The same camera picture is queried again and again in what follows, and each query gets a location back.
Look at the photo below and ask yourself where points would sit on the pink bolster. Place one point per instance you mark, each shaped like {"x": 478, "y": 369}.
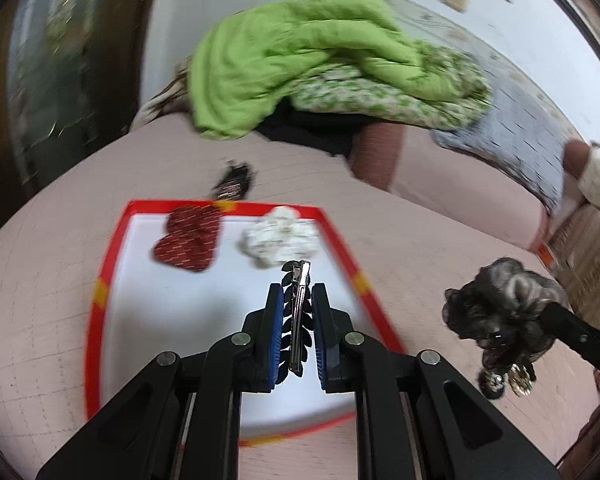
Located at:
{"x": 377, "y": 155}

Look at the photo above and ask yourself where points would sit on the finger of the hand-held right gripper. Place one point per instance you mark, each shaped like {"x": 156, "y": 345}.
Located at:
{"x": 580, "y": 332}

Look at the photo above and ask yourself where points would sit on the green blanket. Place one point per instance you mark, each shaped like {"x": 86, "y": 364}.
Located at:
{"x": 260, "y": 65}

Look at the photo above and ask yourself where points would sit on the brown beaded hair clip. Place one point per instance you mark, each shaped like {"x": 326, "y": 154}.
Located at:
{"x": 232, "y": 180}

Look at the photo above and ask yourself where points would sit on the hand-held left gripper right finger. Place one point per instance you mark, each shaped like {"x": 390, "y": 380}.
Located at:
{"x": 321, "y": 335}

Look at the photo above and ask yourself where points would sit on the cardboard box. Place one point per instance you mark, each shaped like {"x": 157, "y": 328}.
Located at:
{"x": 585, "y": 255}

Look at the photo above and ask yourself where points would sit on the grey organza hair flower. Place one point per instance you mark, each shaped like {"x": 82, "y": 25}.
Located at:
{"x": 500, "y": 305}

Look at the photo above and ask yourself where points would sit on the green patterned quilt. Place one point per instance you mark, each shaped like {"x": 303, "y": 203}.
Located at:
{"x": 380, "y": 95}

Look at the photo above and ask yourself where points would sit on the grey quilt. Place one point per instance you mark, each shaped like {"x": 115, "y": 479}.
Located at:
{"x": 520, "y": 130}

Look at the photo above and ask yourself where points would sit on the black cloth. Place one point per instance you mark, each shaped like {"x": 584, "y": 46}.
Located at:
{"x": 310, "y": 127}

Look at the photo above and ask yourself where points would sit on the red tray box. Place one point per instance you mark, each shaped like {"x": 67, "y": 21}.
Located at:
{"x": 180, "y": 320}

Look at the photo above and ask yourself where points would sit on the white bow hair clip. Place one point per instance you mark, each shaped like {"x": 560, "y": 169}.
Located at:
{"x": 275, "y": 237}

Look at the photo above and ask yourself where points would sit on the pink quilted bed cover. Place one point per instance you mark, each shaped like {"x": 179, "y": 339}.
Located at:
{"x": 55, "y": 260}

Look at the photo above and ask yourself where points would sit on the wooden glass panel door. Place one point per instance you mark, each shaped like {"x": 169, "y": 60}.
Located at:
{"x": 45, "y": 85}

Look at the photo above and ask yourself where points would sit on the purple beaded hair clip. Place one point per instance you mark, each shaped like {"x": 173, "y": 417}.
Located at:
{"x": 296, "y": 310}

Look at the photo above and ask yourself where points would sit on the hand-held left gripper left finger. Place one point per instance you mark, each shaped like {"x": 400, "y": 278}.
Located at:
{"x": 275, "y": 330}

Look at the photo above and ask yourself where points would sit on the brown patterned cloth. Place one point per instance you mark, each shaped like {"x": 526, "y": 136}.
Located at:
{"x": 167, "y": 95}

